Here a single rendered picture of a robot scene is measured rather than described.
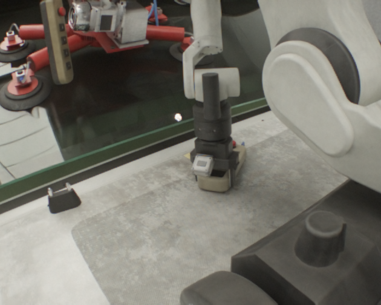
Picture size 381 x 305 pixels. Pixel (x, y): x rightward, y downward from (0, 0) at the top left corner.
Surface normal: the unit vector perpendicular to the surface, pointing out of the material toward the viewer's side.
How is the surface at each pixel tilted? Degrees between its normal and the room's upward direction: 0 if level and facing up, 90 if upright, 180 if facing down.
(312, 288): 0
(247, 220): 0
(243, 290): 12
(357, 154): 102
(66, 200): 75
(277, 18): 90
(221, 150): 90
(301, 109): 90
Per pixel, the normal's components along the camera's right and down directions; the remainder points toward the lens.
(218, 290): -0.26, -0.94
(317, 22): -0.84, 0.29
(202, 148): -0.40, 0.44
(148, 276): -0.07, -0.89
